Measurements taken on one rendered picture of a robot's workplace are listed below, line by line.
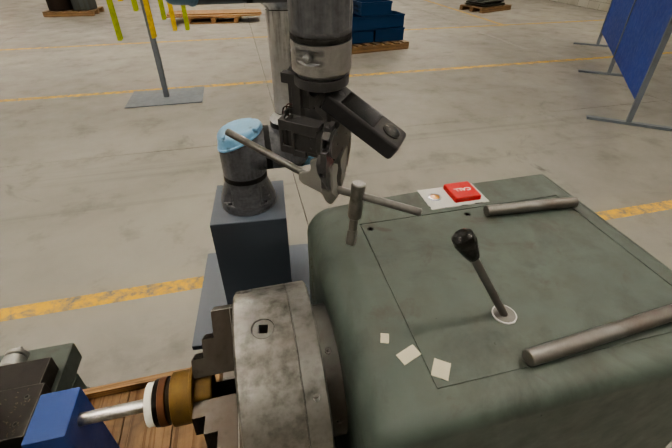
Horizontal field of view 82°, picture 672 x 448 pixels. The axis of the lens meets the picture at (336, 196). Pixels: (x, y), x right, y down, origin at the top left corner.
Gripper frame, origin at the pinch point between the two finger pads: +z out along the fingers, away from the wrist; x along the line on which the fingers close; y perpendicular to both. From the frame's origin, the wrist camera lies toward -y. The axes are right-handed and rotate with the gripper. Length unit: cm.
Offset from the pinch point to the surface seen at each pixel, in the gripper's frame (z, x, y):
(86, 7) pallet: 235, -692, 1011
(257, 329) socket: 13.4, 18.8, 4.6
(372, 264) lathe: 12.6, 0.5, -7.2
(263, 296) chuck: 14.9, 12.5, 7.6
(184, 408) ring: 26.0, 29.4, 13.2
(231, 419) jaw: 25.1, 28.0, 5.1
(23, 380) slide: 41, 35, 54
